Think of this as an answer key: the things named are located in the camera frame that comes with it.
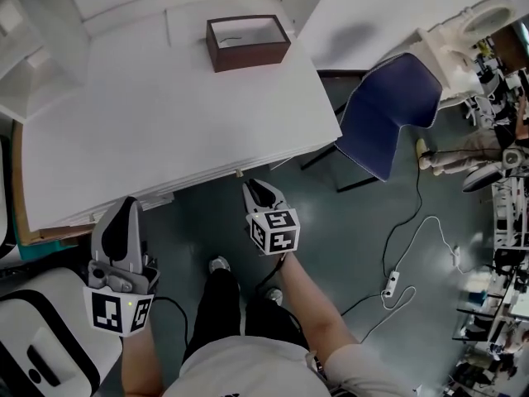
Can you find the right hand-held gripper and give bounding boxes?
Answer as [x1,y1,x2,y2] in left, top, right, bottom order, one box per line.
[242,179,301,258]

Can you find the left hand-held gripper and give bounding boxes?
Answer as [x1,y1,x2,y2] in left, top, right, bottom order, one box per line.
[82,197,161,338]

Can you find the person's left forearm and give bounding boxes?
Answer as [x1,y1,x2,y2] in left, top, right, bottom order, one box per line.
[118,328,167,397]

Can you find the person's right forearm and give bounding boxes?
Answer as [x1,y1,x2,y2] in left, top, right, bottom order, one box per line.
[278,252,361,368]

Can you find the white desk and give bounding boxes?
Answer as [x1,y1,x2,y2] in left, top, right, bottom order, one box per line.
[18,6,344,233]

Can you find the teal flat board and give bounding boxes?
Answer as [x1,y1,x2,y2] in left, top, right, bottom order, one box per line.
[16,237,80,263]

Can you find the person's left shoe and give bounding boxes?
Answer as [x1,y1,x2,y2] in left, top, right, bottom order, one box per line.
[208,255,231,275]

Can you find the white and black mobile robot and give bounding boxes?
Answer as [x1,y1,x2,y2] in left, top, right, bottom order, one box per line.
[0,265,126,397]
[0,133,18,261]

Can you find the flat cardboard box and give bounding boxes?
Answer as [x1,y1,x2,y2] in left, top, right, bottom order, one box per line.
[10,119,95,248]

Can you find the person's black trousers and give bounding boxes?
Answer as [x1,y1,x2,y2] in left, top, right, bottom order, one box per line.
[182,267,312,364]

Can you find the brown wooden box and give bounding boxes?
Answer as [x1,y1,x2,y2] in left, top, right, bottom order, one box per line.
[205,13,293,74]

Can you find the blue chair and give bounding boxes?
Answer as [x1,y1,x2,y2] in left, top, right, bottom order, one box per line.
[300,52,444,194]

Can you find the white power strip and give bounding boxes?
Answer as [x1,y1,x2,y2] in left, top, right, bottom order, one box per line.
[381,270,403,299]

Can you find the person's white shirt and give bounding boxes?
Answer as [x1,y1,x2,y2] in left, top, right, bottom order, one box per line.
[162,335,419,397]

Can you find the dark round seat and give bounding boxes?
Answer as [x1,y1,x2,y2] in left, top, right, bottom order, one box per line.
[461,166,504,194]

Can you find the white office chair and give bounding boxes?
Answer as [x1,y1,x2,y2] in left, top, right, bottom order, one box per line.
[465,93,498,128]

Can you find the white shelf hutch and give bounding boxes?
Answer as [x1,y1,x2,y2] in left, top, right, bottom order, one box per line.
[0,0,331,122]

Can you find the white workbench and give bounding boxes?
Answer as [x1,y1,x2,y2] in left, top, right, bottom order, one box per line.
[489,171,529,250]

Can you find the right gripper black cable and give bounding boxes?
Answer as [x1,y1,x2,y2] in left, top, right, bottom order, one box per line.
[255,254,305,337]

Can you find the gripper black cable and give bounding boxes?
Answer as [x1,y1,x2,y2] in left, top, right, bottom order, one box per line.
[255,254,305,337]
[152,295,190,347]

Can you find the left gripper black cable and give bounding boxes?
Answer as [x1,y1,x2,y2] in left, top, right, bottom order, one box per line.
[152,295,190,347]

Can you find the black floor cable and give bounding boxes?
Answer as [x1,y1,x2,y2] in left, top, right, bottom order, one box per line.
[381,151,425,293]

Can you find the long white cable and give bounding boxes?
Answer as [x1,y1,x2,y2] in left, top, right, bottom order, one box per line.
[389,216,458,275]

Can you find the white power strip cord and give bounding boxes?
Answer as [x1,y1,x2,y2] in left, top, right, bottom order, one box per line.
[358,285,417,345]

